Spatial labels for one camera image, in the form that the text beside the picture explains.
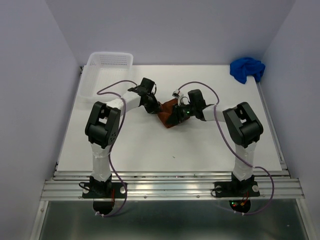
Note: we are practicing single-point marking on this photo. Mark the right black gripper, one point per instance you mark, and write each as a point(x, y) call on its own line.
point(176, 115)

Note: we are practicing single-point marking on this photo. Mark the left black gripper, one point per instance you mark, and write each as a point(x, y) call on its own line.
point(154, 108)

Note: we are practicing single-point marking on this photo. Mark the brown microfiber towel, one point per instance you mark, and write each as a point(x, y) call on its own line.
point(170, 112)

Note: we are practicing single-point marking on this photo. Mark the blue microfiber towel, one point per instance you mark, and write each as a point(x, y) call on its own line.
point(243, 67)

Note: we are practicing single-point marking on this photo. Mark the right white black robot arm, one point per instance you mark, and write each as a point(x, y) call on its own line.
point(244, 128)

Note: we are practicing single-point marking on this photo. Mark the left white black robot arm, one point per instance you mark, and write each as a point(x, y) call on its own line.
point(103, 127)

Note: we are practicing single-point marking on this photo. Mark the white perforated plastic basket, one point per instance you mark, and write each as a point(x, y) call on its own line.
point(103, 69)

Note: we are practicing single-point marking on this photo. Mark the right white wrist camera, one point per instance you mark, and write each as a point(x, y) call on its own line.
point(179, 96)

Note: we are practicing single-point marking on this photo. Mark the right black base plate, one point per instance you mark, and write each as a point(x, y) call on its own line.
point(231, 189)

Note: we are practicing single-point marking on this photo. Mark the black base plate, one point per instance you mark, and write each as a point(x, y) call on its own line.
point(231, 189)
point(117, 192)

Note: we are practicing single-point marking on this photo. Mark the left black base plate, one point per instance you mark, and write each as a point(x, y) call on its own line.
point(117, 192)

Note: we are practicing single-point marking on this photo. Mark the aluminium rail frame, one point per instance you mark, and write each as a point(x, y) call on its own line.
point(170, 173)

